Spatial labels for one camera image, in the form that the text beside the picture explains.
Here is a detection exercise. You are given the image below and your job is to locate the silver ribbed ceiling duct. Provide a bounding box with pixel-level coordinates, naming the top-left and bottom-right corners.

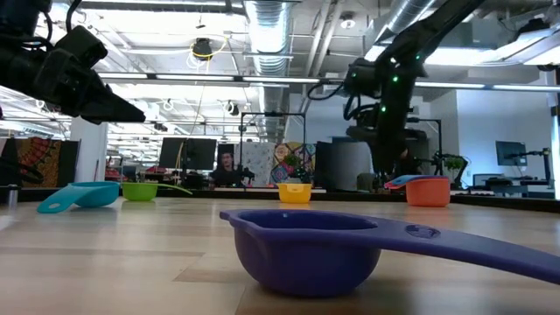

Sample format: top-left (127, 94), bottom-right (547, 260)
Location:
top-left (243, 0), bottom-right (293, 141)

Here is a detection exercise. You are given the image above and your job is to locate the long ceiling light strip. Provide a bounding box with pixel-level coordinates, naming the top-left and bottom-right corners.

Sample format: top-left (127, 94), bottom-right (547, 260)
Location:
top-left (98, 72), bottom-right (560, 93)

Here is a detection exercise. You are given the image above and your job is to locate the orange measuring cup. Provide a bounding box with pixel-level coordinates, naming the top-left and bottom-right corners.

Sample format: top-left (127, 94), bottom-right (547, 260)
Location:
top-left (404, 177), bottom-right (452, 208)

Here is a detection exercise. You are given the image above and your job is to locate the grey cabinet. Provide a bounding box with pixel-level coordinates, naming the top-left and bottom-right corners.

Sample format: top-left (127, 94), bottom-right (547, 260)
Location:
top-left (330, 136), bottom-right (374, 192)

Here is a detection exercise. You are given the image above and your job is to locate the colourful mural panel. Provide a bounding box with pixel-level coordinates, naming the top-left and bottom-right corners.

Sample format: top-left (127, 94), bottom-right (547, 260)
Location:
top-left (269, 142), bottom-right (317, 185)

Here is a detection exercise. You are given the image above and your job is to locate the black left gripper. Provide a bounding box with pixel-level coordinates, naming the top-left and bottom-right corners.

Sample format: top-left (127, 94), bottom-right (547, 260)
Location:
top-left (0, 24), bottom-right (146, 124)

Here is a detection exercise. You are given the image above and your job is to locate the blue measuring cup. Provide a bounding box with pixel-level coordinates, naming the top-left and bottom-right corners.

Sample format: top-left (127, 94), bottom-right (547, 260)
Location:
top-left (391, 174), bottom-right (450, 187)

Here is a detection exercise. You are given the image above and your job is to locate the colourful patterned tapestry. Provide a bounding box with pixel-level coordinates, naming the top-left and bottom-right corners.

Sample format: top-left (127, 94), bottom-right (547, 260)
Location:
top-left (15, 137), bottom-right (63, 188)

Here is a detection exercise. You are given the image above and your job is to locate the indigo measuring cup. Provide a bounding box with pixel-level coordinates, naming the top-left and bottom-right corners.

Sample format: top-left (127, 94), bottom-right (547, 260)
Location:
top-left (219, 208), bottom-right (560, 298)

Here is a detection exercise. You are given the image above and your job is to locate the black ceiling camera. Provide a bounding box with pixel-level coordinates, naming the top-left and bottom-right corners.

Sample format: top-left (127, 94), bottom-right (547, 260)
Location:
top-left (191, 37), bottom-right (214, 61)

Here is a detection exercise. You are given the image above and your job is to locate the black rig frame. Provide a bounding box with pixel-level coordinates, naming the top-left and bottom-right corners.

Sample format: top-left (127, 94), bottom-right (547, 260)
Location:
top-left (405, 116), bottom-right (443, 176)
top-left (239, 111), bottom-right (307, 176)

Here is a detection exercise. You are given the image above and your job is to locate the green measuring cup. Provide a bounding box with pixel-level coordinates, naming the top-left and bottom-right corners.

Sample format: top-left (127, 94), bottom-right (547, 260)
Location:
top-left (121, 181), bottom-right (193, 203)

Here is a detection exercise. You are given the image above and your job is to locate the person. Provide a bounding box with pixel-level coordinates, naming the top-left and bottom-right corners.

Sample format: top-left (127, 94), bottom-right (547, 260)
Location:
top-left (208, 150), bottom-right (242, 190)

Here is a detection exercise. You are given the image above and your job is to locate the black double monitor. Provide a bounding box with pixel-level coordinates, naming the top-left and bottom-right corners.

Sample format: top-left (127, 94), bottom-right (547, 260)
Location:
top-left (158, 137), bottom-right (218, 172)

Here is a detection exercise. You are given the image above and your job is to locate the small green potted plant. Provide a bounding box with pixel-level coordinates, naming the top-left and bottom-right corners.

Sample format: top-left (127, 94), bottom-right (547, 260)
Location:
top-left (442, 153), bottom-right (466, 172)

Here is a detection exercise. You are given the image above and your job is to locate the yellow measuring cup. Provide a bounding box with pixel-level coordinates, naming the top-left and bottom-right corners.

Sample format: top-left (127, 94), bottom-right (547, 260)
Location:
top-left (276, 182), bottom-right (313, 205)

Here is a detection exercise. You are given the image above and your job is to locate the silver metal cylinder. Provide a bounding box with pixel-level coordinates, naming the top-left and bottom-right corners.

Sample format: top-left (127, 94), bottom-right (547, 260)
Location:
top-left (5, 184), bottom-right (20, 210)

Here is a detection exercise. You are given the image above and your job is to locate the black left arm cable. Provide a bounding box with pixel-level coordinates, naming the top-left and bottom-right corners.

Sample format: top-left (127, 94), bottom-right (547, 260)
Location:
top-left (65, 0), bottom-right (84, 34)

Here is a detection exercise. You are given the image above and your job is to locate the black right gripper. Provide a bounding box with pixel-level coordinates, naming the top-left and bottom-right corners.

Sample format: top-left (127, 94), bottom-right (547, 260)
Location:
top-left (347, 108), bottom-right (428, 175)

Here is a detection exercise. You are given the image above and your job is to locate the black metal table frame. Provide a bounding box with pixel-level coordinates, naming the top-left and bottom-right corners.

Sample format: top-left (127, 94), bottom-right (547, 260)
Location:
top-left (0, 185), bottom-right (560, 215)

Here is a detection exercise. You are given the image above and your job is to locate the white pillar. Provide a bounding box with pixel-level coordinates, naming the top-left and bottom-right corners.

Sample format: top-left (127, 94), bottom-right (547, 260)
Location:
top-left (69, 116), bottom-right (109, 188)

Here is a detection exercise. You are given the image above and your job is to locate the teal measuring cup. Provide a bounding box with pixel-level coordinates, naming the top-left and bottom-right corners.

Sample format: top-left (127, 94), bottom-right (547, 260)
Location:
top-left (36, 181), bottom-right (121, 215)

